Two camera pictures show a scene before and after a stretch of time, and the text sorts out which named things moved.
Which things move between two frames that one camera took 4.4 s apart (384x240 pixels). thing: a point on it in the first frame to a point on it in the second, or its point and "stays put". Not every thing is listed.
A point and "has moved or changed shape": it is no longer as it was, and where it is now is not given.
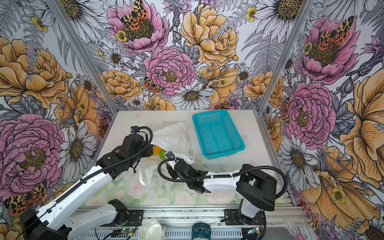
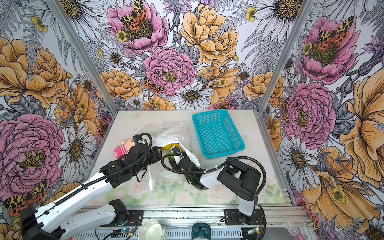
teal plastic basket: [218, 133] stays put
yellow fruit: [156, 150] has moved or changed shape
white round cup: [151, 230] stays put
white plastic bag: [173, 138] has moved or changed shape
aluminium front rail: [217, 218] stays put
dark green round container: [201, 231] stays put
